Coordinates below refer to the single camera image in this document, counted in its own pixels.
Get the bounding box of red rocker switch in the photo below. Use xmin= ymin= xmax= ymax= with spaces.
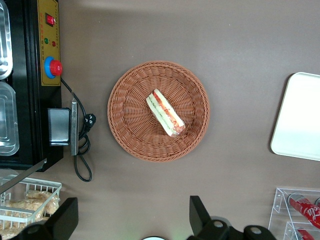
xmin=44 ymin=12 xmax=56 ymax=27

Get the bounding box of yellow machine control panel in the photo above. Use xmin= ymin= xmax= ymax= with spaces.
xmin=37 ymin=0 xmax=62 ymax=87

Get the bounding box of white wire basket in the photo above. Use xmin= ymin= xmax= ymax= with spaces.
xmin=0 ymin=174 xmax=63 ymax=240

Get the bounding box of grey metal machine handle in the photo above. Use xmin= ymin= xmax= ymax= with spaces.
xmin=47 ymin=98 xmax=80 ymax=157

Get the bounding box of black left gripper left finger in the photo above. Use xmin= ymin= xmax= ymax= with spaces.
xmin=14 ymin=197 xmax=79 ymax=240

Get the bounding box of round brown wicker basket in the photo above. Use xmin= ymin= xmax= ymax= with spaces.
xmin=107 ymin=60 xmax=211 ymax=163

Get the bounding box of clear rice cracker bag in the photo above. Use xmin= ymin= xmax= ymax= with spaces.
xmin=0 ymin=199 xmax=46 ymax=240
xmin=24 ymin=190 xmax=61 ymax=216

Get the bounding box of black power cable with plug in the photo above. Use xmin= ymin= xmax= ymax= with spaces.
xmin=60 ymin=77 xmax=97 ymax=183

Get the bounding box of triangle sandwich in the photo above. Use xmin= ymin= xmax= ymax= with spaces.
xmin=145 ymin=88 xmax=186 ymax=138

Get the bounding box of red cola bottle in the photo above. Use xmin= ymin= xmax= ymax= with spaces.
xmin=294 ymin=226 xmax=320 ymax=240
xmin=287 ymin=192 xmax=320 ymax=230

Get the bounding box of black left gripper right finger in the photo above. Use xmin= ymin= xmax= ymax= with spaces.
xmin=187 ymin=195 xmax=245 ymax=240

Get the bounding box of black sealing machine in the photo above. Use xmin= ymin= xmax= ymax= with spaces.
xmin=0 ymin=0 xmax=80 ymax=173

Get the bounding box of clear plastic food container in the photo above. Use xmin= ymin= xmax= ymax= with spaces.
xmin=0 ymin=81 xmax=20 ymax=157

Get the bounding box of clear acrylic bottle rack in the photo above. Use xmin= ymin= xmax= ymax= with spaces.
xmin=268 ymin=186 xmax=320 ymax=240

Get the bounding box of red emergency stop button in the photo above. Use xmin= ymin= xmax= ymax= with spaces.
xmin=44 ymin=56 xmax=63 ymax=79

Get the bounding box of cream plastic tray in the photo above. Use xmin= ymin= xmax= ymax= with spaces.
xmin=270 ymin=71 xmax=320 ymax=162

